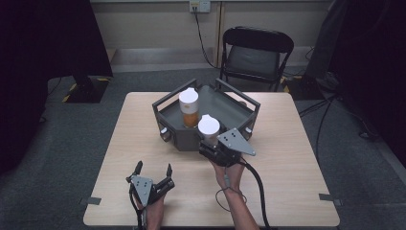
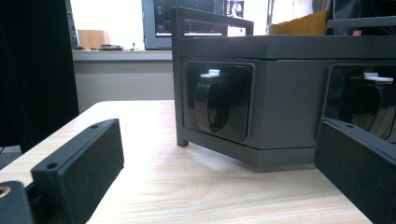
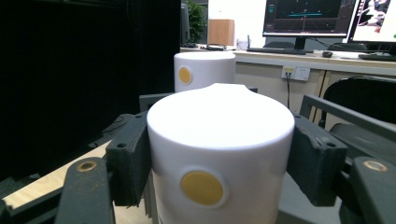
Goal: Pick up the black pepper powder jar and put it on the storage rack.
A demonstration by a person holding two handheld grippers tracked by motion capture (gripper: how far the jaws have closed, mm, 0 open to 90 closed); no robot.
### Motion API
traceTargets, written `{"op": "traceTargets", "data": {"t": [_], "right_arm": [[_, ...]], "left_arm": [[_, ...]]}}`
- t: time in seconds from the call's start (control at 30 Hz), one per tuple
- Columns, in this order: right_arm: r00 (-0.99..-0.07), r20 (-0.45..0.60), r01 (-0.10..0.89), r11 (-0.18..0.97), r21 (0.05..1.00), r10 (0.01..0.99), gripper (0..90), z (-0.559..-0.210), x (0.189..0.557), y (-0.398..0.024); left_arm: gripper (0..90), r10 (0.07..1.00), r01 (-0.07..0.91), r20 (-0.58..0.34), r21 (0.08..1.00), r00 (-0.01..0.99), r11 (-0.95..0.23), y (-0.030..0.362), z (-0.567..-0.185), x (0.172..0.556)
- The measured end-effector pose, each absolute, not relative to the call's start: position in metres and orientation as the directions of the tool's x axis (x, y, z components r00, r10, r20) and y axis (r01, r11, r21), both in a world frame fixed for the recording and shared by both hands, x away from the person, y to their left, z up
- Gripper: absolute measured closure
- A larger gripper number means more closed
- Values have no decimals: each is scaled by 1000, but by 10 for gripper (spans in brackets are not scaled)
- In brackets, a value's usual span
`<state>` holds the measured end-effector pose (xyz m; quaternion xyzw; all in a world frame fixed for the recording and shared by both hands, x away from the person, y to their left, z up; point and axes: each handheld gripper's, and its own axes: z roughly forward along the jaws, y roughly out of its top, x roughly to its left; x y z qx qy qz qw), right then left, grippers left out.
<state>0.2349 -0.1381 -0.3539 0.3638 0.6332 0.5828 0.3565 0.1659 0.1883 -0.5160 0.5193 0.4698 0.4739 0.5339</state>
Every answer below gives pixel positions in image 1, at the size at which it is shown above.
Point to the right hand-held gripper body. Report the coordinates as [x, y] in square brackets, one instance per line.
[233, 143]

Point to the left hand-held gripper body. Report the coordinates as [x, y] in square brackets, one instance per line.
[143, 188]

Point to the white-lidded jar with pale contents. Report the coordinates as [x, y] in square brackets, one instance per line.
[209, 127]

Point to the dark grey corner rack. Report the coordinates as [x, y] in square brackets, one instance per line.
[223, 108]

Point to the white-lidded jar with orange contents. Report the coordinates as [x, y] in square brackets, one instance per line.
[189, 108]

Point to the person's left hand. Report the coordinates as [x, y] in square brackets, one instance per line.
[154, 214]

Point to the person's right hand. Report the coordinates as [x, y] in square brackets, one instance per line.
[230, 177]

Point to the grey tape strip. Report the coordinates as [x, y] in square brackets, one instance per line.
[91, 201]
[330, 198]

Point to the black folding chair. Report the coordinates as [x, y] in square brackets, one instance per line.
[253, 57]

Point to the black stand base yellow stripes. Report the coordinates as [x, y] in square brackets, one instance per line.
[87, 91]
[303, 87]

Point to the grey hanging cloth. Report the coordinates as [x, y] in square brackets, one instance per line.
[322, 41]

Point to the black curtain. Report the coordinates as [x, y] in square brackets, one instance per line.
[41, 64]
[373, 64]

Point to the white wall socket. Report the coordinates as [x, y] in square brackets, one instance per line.
[199, 5]

